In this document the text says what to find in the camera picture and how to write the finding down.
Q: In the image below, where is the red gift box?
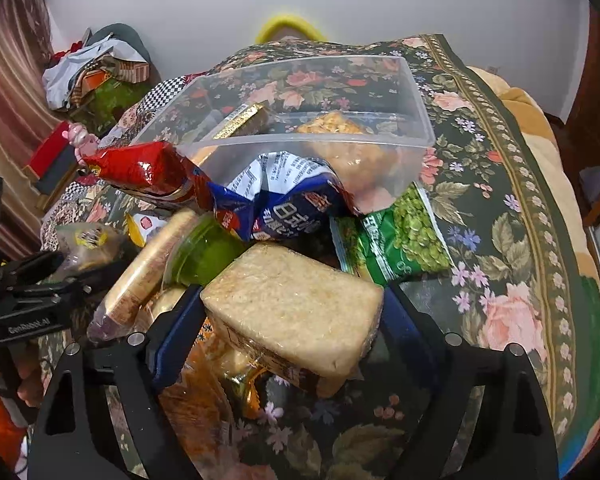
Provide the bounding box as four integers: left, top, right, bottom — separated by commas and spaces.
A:
23, 120, 76, 183

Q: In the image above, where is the patchwork checkered quilt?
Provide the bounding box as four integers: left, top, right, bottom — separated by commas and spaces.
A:
40, 74, 197, 250

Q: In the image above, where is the wooden door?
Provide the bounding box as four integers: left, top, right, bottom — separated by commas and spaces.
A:
564, 4, 600, 172

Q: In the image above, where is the beige green plush blanket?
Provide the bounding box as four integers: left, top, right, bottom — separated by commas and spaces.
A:
467, 64, 600, 311

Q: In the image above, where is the square bread block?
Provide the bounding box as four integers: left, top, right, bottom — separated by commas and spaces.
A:
200, 243, 384, 398

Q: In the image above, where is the green jelly cup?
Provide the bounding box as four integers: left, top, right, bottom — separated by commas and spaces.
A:
162, 214, 249, 288

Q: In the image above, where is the pink plush toy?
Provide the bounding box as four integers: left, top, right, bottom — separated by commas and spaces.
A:
62, 122, 99, 166

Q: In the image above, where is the purple cracker roll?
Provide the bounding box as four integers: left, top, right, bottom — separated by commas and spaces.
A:
86, 209, 200, 341

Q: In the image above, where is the yellow foam tube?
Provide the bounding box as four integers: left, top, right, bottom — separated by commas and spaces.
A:
254, 13, 327, 44

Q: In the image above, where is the gold snack bar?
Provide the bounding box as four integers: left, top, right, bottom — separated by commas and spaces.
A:
210, 103, 268, 140

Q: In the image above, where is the orange rice cracker pack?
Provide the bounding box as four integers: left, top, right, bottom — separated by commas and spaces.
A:
160, 318, 266, 464

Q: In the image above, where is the blue white snack bag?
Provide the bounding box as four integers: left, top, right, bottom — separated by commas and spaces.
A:
209, 151, 355, 242

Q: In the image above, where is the clear plastic storage bin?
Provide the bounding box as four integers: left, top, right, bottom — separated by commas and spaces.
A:
133, 54, 434, 212

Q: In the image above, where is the pile of clothes on chair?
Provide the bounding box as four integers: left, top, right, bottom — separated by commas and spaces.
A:
42, 23, 160, 136

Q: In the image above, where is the dark floral bedspread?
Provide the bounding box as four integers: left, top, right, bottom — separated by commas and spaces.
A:
40, 32, 600, 480

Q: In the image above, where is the person's left hand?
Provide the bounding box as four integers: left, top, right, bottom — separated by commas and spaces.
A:
14, 342, 44, 408

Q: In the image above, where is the green peas snack bag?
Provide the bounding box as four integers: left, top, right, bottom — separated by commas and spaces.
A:
330, 183, 454, 285

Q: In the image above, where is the red snack bag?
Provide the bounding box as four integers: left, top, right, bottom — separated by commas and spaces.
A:
83, 141, 213, 212

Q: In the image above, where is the striped pink curtain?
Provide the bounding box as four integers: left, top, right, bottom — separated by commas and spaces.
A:
0, 0, 59, 259

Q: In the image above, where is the clear bag of pastries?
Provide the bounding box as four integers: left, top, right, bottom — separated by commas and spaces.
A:
296, 112, 398, 198

